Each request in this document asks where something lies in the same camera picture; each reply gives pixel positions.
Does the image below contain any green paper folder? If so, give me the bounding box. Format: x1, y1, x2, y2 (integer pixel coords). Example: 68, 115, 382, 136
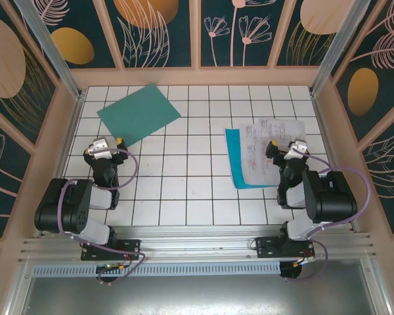
97, 83, 182, 148

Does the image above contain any blue plastic file sheet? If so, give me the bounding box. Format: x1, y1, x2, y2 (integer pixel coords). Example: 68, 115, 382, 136
224, 127, 282, 191

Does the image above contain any grey metal sheet panel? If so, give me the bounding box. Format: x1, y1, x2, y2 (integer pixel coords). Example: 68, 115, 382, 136
6, 259, 391, 315

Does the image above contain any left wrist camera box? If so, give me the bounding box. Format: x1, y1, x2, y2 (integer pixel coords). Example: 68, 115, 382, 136
84, 138, 112, 158

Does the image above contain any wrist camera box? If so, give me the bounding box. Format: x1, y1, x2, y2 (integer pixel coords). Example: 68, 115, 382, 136
284, 138, 309, 161
84, 138, 112, 158

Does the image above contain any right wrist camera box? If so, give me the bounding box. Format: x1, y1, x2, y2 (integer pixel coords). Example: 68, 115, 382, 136
284, 138, 309, 161

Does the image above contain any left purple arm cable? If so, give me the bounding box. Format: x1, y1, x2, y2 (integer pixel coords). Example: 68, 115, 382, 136
57, 149, 148, 286

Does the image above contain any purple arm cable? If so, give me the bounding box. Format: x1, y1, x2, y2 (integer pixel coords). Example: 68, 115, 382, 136
284, 154, 372, 283
57, 149, 148, 286

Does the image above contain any aluminium side rail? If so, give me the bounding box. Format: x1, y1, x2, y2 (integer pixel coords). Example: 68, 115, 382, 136
310, 93, 361, 232
35, 93, 86, 238

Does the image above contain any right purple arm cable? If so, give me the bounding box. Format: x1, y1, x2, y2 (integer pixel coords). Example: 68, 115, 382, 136
284, 154, 372, 283

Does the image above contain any small wired connector board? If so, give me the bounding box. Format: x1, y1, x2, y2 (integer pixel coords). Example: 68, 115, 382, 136
292, 255, 316, 267
96, 262, 126, 274

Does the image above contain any aluminium corner post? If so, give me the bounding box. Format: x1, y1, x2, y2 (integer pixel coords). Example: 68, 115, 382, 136
309, 0, 365, 96
14, 0, 86, 101

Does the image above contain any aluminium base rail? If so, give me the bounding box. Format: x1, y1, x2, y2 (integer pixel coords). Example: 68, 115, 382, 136
19, 224, 378, 263

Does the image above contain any grey slotted cable duct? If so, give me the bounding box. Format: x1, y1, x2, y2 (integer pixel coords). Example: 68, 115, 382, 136
32, 261, 282, 277

